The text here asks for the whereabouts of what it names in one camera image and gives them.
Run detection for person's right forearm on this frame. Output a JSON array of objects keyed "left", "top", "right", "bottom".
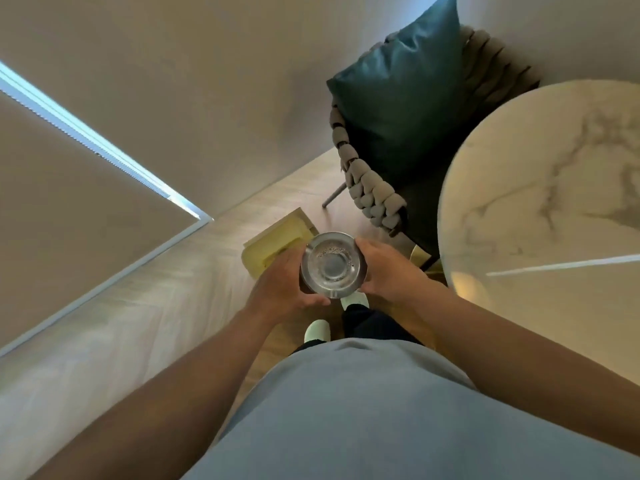
[{"left": 422, "top": 282, "right": 640, "bottom": 443}]

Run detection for person's light grey shirt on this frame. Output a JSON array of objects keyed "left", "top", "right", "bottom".
[{"left": 182, "top": 337, "right": 640, "bottom": 480}]

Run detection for clear glass ashtray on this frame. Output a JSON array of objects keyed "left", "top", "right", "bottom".
[{"left": 299, "top": 231, "right": 370, "bottom": 299}]

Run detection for person's black trousers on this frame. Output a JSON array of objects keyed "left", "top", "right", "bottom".
[{"left": 292, "top": 303, "right": 426, "bottom": 355}]

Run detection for person's left white shoe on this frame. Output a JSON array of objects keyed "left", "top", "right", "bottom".
[{"left": 303, "top": 319, "right": 331, "bottom": 343}]

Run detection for grey woven chair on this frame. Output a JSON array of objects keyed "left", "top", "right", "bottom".
[{"left": 322, "top": 24, "right": 541, "bottom": 255}]

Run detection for person's left forearm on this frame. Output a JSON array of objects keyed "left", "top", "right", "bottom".
[{"left": 29, "top": 304, "right": 281, "bottom": 480}]

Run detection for yellow lidded bin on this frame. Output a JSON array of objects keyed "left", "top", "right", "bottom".
[{"left": 241, "top": 222, "right": 313, "bottom": 283}]

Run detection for teal cushion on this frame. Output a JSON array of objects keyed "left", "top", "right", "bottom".
[{"left": 326, "top": 0, "right": 466, "bottom": 183}]

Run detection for brown cardboard box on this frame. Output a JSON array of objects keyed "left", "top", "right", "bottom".
[{"left": 242, "top": 207, "right": 321, "bottom": 245}]

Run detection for round marble table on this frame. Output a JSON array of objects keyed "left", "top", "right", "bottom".
[{"left": 409, "top": 79, "right": 640, "bottom": 385}]

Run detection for person's right hand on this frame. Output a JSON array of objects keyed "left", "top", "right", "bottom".
[{"left": 353, "top": 237, "right": 449, "bottom": 311}]

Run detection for person's left hand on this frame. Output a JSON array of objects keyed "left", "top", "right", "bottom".
[{"left": 242, "top": 242, "right": 332, "bottom": 325}]

